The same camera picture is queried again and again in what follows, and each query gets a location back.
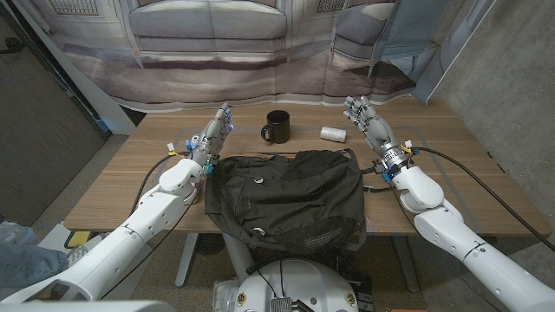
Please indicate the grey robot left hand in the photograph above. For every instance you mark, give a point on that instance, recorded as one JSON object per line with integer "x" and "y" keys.
{"x": 212, "y": 134}

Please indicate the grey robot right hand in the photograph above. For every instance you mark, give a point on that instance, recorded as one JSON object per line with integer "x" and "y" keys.
{"x": 375, "y": 128}

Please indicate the black backpack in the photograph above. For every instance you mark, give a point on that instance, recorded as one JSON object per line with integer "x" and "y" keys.
{"x": 282, "y": 195}

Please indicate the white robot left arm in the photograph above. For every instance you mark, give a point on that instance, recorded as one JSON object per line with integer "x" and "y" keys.
{"x": 130, "y": 229}

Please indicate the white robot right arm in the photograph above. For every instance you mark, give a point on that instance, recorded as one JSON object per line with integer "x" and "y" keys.
{"x": 468, "y": 247}

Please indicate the white plastic roll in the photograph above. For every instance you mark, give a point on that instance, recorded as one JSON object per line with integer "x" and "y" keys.
{"x": 333, "y": 134}

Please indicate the black mug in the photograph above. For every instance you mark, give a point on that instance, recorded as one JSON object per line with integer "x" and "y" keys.
{"x": 279, "y": 128}

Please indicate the printed sofa room backdrop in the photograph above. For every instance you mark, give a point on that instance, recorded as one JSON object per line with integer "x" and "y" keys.
{"x": 217, "y": 78}

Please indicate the black round floor fan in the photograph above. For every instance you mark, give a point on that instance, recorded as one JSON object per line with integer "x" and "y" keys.
{"x": 210, "y": 243}

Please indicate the white slanted table leg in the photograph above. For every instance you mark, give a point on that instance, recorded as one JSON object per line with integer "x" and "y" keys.
{"x": 186, "y": 260}

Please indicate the white table centre column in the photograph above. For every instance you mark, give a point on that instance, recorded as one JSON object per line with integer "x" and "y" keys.
{"x": 238, "y": 260}

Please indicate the grey slanted table leg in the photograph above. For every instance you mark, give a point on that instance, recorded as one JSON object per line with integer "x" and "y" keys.
{"x": 405, "y": 264}

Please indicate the clear plastic bag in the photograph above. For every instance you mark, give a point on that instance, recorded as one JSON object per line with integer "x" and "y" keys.
{"x": 223, "y": 297}

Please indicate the black equipment box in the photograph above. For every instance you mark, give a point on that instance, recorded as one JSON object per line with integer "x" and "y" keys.
{"x": 362, "y": 290}

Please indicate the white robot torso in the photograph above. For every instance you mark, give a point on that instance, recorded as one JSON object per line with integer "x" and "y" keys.
{"x": 303, "y": 286}

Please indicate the grey white sneaker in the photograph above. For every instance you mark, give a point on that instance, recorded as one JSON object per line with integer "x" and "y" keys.
{"x": 82, "y": 251}

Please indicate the clear plastic bin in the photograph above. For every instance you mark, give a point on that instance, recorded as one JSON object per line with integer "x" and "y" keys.
{"x": 15, "y": 234}

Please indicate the person's leg in jeans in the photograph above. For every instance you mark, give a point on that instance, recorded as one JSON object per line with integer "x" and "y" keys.
{"x": 26, "y": 264}

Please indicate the white backdrop stand post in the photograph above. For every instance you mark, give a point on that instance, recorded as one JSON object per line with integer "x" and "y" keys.
{"x": 117, "y": 121}

